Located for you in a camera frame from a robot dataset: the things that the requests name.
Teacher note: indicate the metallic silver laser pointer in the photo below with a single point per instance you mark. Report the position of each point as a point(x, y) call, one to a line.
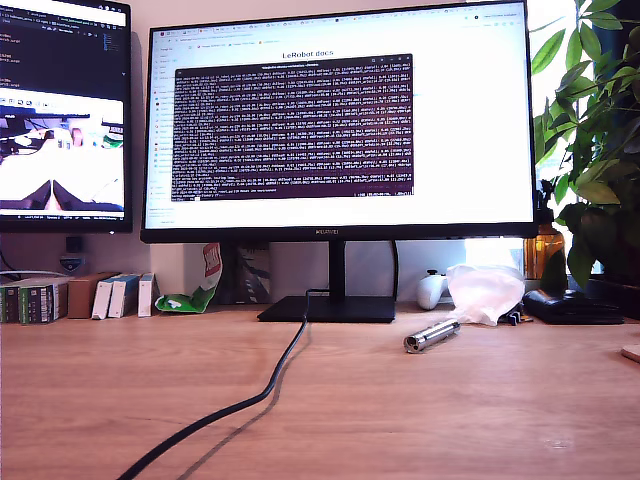
point(430, 336)

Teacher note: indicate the grey patterned box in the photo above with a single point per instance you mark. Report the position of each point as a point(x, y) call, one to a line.
point(255, 275)

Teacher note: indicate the black Huawei computer monitor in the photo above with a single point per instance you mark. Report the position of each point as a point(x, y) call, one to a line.
point(325, 125)

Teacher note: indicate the white game controller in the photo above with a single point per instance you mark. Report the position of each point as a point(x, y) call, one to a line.
point(429, 292)

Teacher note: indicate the green snack bag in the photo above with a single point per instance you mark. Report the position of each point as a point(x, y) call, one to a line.
point(190, 300)

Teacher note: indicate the crumpled white plastic bag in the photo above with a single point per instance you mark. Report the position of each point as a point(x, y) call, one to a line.
point(482, 292)

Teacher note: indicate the white and blue box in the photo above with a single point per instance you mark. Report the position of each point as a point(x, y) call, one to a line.
point(119, 299)
point(145, 297)
point(101, 300)

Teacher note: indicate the black binder clip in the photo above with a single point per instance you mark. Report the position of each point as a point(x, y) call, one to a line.
point(515, 317)

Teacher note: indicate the amber glass bottle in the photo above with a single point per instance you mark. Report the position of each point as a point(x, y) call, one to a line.
point(542, 250)

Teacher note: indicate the brown cardboard box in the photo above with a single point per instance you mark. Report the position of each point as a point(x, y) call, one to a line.
point(80, 297)

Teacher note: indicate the blue shield badge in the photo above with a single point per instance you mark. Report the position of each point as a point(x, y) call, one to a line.
point(72, 263)

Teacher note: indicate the black leather pouch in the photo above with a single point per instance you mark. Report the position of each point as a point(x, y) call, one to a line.
point(570, 305)

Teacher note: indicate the green and black box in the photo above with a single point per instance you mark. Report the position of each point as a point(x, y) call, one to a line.
point(39, 304)
point(9, 304)

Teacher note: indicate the black plant pot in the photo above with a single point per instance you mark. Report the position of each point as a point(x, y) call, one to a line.
point(615, 297)

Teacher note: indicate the green leafy houseplant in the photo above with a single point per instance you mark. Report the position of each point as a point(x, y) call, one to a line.
point(600, 125)

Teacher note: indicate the black monitor with dark screen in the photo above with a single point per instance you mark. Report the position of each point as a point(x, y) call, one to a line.
point(65, 65)

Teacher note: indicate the cork coaster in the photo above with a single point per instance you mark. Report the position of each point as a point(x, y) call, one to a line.
point(632, 352)

